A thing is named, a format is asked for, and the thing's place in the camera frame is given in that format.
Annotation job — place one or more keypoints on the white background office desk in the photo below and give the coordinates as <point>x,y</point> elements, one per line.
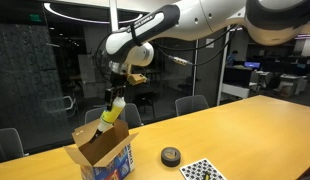
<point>290,86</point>

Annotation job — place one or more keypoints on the white paper door sign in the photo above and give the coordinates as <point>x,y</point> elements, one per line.
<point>210,42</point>

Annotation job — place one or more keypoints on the white window frame post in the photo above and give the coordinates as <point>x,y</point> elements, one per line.
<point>114,13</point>

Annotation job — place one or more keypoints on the open cardboard box blue print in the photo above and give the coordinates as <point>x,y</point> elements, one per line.
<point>101,150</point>

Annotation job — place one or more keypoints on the background seated person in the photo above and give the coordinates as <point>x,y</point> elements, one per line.
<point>232,57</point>

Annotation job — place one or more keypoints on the background computer monitor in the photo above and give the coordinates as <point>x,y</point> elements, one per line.
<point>252,65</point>

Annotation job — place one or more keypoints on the white black Franka robot arm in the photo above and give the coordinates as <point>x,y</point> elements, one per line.
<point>201,16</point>

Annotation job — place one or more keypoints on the black tape roll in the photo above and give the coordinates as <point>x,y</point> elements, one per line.
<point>170,156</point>

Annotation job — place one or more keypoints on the office chair behind glass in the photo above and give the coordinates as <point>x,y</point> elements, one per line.
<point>66,103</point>

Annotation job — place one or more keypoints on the grey office chair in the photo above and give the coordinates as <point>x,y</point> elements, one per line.
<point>6,145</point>
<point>131,115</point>
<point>190,105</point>

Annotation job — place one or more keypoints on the white bottle with yellow label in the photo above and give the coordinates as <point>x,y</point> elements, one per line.
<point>111,115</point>

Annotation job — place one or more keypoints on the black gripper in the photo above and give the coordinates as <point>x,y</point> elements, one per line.
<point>117,80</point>

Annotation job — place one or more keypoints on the green exit sign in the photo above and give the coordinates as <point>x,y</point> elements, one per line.
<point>35,18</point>

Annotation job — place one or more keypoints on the black white checkerboard calibration board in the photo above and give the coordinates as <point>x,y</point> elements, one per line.
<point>198,171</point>

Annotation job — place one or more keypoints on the tan wrist camera mount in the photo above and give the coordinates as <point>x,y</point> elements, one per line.
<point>136,79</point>

